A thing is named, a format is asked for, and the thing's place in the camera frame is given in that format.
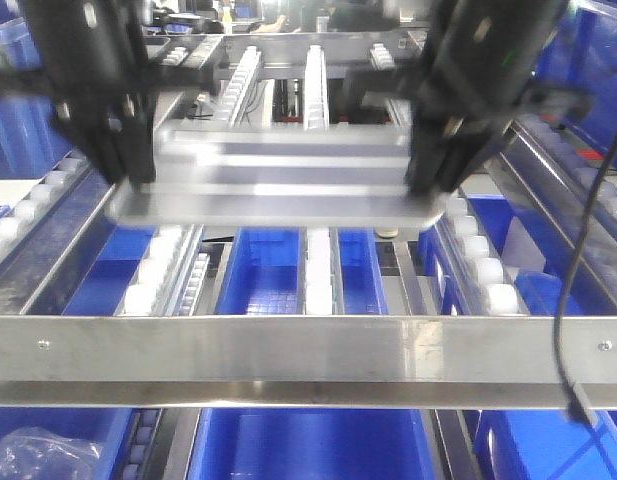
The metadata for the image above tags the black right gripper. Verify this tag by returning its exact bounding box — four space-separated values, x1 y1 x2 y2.
344 1 592 196

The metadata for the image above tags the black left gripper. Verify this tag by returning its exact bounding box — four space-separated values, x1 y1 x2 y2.
19 1 213 185

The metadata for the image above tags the silver metal tray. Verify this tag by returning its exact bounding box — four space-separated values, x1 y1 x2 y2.
105 120 450 231

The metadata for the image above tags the steel shelf front crossbar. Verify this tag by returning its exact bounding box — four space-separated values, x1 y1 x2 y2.
0 314 617 411

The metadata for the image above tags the blue bin upper left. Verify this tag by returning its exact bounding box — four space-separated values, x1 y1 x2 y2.
0 18 72 179

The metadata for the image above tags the blue bin upper right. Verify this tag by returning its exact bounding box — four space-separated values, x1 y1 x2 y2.
536 1 617 155

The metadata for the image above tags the far right roller track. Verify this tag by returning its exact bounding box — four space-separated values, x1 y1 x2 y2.
517 115 617 242

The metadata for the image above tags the far left roller track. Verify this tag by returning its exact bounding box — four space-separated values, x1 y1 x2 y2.
0 45 188 271

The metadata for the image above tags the right-centre white roller track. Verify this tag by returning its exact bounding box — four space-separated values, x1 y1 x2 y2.
369 42 529 316

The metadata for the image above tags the blue bin under right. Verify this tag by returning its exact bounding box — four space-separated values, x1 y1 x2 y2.
417 194 599 316

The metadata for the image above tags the blue bin under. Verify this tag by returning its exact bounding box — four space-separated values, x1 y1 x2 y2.
63 226 155 316
417 194 599 316
215 229 388 315

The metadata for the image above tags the blue bin under left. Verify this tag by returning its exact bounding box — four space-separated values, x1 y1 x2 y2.
63 226 155 316

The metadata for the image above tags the left-centre white roller track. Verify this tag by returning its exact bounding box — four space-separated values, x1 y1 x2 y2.
107 46 261 316

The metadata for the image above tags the centre white roller track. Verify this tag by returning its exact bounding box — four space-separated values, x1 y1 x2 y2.
303 44 341 316

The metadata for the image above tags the blue bin under centre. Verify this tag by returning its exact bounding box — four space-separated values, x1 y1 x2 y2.
215 229 388 315

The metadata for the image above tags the blue bin lower left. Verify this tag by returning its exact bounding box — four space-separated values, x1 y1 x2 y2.
0 407 134 479

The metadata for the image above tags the blue bin lower right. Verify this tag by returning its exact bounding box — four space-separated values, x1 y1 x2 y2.
468 410 617 479

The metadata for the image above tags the clear plastic bag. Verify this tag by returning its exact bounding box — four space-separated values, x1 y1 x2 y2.
0 427 103 479

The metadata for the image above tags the blue bin lower centre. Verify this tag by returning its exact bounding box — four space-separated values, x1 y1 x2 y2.
188 408 435 479

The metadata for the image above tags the right steel divider rail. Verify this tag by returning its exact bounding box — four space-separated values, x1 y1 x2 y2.
407 29 617 316

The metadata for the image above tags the black cable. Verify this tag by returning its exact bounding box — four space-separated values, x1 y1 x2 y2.
552 109 617 426

